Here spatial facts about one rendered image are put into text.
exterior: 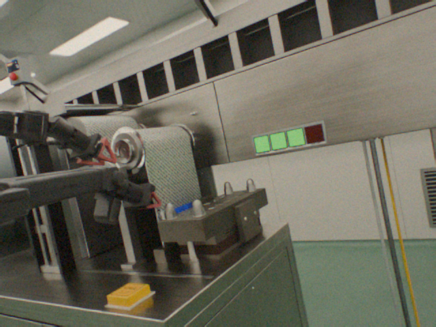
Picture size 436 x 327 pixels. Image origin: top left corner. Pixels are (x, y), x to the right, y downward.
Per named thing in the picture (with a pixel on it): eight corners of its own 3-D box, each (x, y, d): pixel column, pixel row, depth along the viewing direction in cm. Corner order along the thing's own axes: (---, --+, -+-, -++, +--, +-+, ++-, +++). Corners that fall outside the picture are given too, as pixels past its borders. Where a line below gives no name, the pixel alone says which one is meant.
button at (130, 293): (108, 305, 78) (105, 295, 78) (131, 291, 84) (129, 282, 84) (129, 308, 74) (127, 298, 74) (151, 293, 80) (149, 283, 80)
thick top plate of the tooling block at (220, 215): (161, 242, 98) (157, 221, 98) (230, 207, 132) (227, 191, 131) (206, 241, 89) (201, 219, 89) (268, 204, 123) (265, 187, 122)
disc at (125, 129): (116, 176, 110) (107, 131, 109) (117, 176, 111) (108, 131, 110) (148, 172, 102) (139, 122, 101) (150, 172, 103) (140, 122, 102)
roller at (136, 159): (116, 171, 109) (109, 135, 108) (169, 160, 130) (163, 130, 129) (142, 167, 102) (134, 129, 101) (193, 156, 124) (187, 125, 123)
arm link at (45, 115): (22, 144, 86) (25, 110, 85) (10, 139, 94) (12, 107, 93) (71, 148, 94) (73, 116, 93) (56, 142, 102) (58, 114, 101)
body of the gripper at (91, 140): (95, 154, 95) (73, 139, 90) (74, 161, 100) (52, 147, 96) (103, 136, 98) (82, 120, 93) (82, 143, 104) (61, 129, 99)
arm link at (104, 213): (118, 169, 84) (86, 167, 85) (108, 214, 80) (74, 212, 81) (135, 184, 95) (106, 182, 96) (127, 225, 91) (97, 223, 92)
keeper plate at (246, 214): (240, 242, 103) (233, 206, 103) (255, 231, 112) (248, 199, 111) (247, 242, 102) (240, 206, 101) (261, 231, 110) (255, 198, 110)
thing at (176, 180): (157, 222, 104) (144, 163, 103) (201, 203, 124) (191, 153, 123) (159, 222, 104) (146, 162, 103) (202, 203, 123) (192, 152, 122)
